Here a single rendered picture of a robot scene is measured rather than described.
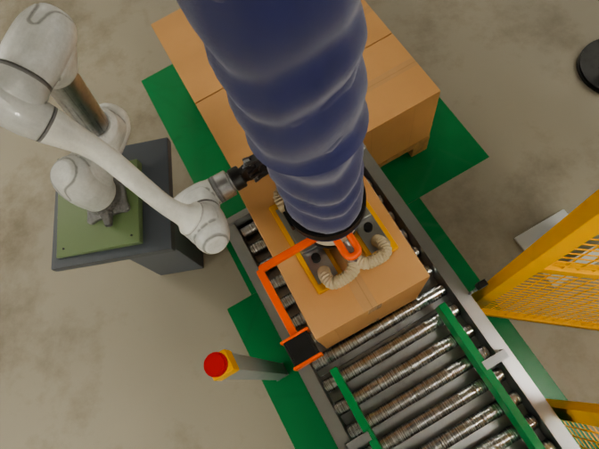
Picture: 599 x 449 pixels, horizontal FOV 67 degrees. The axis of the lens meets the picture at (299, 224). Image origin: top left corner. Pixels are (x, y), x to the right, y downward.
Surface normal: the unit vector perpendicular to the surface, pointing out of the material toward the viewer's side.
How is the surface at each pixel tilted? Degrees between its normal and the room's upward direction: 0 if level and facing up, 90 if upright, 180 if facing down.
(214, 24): 81
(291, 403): 0
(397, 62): 0
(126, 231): 4
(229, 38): 83
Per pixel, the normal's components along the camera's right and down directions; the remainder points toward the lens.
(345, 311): -0.14, -0.32
